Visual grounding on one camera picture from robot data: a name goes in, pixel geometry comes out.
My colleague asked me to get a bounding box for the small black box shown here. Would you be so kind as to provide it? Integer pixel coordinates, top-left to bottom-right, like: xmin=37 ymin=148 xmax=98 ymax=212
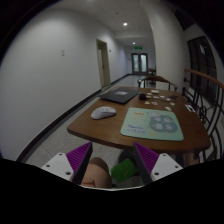
xmin=139 ymin=94 xmax=146 ymax=101

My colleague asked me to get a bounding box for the brown wooden table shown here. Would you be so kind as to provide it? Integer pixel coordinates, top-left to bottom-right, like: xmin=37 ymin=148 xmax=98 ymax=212
xmin=67 ymin=90 xmax=211 ymax=154

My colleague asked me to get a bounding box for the dark closed laptop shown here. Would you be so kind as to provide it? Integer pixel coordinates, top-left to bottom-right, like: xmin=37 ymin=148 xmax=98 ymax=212
xmin=100 ymin=88 xmax=139 ymax=104

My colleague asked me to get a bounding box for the white card on table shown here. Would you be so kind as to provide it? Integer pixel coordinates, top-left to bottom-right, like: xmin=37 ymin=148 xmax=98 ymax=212
xmin=151 ymin=90 xmax=159 ymax=94

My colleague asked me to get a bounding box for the black metal stair railing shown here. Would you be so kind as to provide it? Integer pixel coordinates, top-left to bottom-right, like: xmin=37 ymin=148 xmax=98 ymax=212
xmin=182 ymin=69 xmax=224 ymax=162

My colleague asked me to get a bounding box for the white packet at table edge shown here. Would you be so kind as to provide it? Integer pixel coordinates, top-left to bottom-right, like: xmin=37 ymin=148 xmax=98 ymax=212
xmin=185 ymin=104 xmax=196 ymax=113

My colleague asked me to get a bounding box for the green exit sign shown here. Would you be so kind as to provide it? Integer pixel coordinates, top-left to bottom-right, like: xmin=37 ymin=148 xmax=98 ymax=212
xmin=134 ymin=46 xmax=143 ymax=50

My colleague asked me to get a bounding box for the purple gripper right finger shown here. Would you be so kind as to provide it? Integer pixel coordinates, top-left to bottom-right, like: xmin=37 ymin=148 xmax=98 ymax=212
xmin=132 ymin=142 xmax=184 ymax=185

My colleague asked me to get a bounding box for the green patterned mouse pad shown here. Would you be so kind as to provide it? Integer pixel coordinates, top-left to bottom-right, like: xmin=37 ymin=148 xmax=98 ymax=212
xmin=120 ymin=108 xmax=184 ymax=141

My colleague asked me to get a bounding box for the white computer mouse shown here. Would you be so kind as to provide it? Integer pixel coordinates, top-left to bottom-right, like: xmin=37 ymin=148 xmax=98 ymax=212
xmin=91 ymin=106 xmax=116 ymax=120

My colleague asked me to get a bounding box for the wooden chair behind table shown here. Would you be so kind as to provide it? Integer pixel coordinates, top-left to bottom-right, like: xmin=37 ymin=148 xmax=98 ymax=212
xmin=137 ymin=75 xmax=178 ymax=91

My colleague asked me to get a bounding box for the green object under table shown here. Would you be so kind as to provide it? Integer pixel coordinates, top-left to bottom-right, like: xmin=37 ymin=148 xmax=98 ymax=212
xmin=110 ymin=159 xmax=138 ymax=183

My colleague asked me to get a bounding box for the beige side door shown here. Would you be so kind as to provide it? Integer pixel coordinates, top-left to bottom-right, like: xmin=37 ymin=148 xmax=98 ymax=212
xmin=96 ymin=39 xmax=110 ymax=87

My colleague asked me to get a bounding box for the brown stool seat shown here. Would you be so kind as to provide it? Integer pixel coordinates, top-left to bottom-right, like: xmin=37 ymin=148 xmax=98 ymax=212
xmin=81 ymin=157 xmax=112 ymax=188

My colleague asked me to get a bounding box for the glass double door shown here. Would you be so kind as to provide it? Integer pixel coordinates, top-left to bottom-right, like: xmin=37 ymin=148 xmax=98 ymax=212
xmin=131 ymin=53 xmax=148 ymax=74

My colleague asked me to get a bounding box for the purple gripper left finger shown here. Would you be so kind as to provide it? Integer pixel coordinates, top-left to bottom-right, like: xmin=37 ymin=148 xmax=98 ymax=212
xmin=41 ymin=141 xmax=94 ymax=185

